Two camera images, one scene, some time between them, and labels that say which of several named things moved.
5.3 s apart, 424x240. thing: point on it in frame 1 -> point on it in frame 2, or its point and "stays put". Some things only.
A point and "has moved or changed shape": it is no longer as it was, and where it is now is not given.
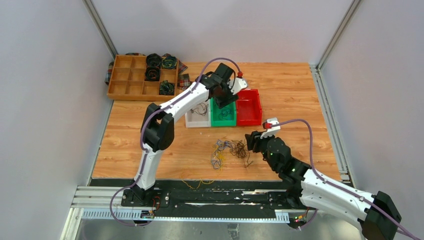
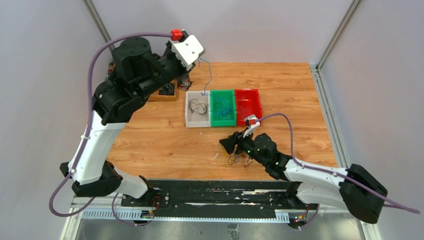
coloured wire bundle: x=237 y=148 has moved or changed shape
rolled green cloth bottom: x=166 y=88 stays put
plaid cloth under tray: x=184 y=81 stays put
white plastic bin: x=199 y=116 stays put
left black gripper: x=231 y=98 -> x=169 y=52
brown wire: x=201 y=109 stays put
